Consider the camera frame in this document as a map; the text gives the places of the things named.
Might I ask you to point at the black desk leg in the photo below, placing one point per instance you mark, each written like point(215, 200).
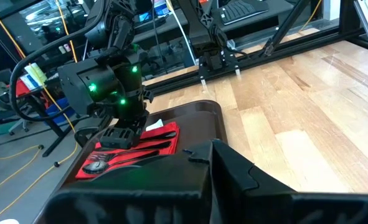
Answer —
point(51, 149)

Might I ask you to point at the red box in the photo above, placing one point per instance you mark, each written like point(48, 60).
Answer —
point(21, 88)

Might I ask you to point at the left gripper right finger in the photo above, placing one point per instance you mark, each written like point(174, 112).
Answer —
point(280, 208)

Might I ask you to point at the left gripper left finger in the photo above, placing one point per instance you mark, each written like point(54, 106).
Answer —
point(134, 199)

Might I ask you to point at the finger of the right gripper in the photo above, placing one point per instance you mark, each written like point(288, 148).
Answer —
point(87, 133)
point(121, 138)

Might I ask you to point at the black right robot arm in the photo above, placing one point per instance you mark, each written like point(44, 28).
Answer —
point(202, 28)

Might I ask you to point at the metal fork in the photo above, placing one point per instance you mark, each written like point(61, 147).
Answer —
point(146, 146)

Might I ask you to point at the blue and white box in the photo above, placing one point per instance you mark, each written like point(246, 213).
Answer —
point(31, 82)

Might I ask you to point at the red cloth napkin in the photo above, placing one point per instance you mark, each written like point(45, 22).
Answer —
point(168, 127)

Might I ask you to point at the laptop keyboard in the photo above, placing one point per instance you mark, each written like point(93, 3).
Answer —
point(243, 11)

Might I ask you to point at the brown plastic tray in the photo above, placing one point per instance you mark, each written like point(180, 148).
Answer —
point(196, 124)

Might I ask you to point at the grey office chair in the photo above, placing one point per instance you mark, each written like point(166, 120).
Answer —
point(3, 77)

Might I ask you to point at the blue bin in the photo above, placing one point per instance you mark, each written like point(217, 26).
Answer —
point(57, 110)

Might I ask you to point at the metal spoon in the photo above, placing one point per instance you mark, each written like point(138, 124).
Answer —
point(95, 167)

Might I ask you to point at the black table frame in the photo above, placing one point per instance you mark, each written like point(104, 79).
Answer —
point(295, 48)

